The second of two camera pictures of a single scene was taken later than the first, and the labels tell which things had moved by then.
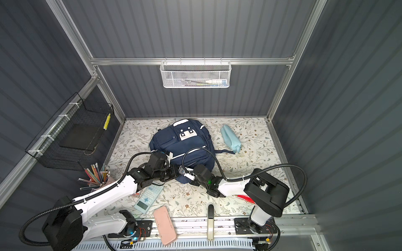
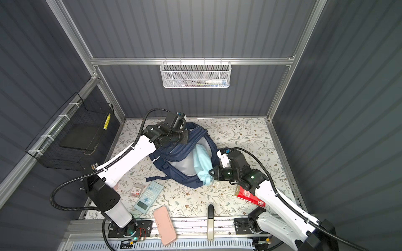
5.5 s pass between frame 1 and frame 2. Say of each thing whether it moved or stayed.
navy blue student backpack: stayed
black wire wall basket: stayed
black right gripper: moved
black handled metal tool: stayed
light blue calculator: stayed
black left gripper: moved
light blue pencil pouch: moved
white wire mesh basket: stayed
